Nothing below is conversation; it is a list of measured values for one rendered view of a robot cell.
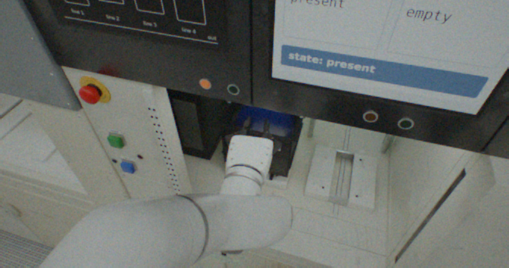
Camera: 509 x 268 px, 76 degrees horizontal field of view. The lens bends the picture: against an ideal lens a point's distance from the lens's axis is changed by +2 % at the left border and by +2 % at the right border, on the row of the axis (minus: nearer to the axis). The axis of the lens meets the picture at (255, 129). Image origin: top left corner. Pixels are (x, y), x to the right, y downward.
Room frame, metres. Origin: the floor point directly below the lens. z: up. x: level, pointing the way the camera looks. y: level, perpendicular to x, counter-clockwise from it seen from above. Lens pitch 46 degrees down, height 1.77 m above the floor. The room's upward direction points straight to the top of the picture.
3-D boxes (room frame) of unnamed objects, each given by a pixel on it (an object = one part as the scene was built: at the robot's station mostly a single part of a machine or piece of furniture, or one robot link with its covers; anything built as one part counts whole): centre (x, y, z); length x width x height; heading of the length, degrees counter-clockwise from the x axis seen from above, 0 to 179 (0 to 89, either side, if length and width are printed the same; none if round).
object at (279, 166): (0.71, -0.03, 1.06); 0.24 x 0.20 x 0.32; 73
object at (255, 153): (0.46, 0.02, 1.19); 0.11 x 0.10 x 0.07; 170
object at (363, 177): (0.63, -0.29, 0.89); 0.22 x 0.21 x 0.04; 163
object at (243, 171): (0.40, 0.03, 1.19); 0.09 x 0.03 x 0.08; 80
